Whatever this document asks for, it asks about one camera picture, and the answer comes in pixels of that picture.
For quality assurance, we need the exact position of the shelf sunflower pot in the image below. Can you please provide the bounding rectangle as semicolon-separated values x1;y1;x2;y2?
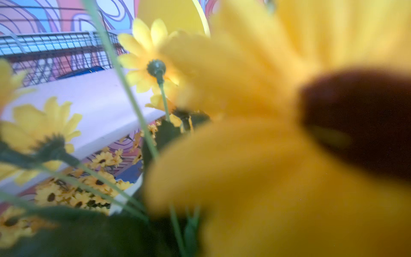
1;206;56;248
34;147;133;214
0;0;411;257

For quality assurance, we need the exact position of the blue object in rear basket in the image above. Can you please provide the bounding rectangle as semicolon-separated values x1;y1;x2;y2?
56;66;105;80

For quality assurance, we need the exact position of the yellow wooden shelf unit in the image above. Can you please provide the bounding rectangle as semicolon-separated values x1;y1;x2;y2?
0;0;213;216

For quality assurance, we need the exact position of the black wire basket rear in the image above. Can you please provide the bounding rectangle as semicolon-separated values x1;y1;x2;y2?
1;32;112;87

